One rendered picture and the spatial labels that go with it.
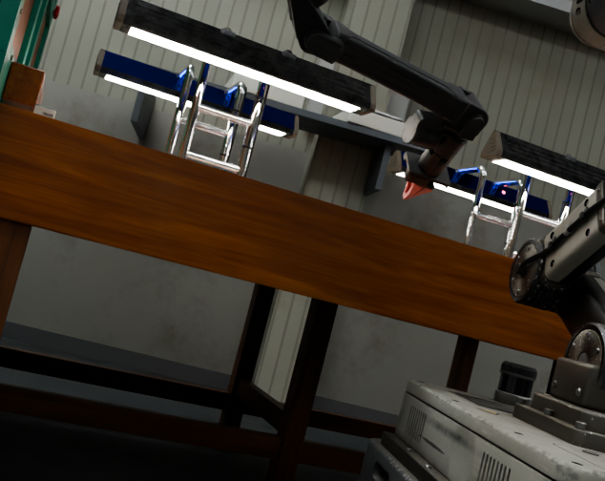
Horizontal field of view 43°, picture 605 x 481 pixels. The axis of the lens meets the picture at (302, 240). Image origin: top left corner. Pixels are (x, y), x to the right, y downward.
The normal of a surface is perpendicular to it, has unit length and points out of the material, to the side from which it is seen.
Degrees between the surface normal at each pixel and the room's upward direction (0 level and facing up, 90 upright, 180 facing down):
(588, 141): 90
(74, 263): 90
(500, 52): 90
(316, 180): 90
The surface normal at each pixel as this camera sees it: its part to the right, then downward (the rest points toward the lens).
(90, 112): 0.14, -0.03
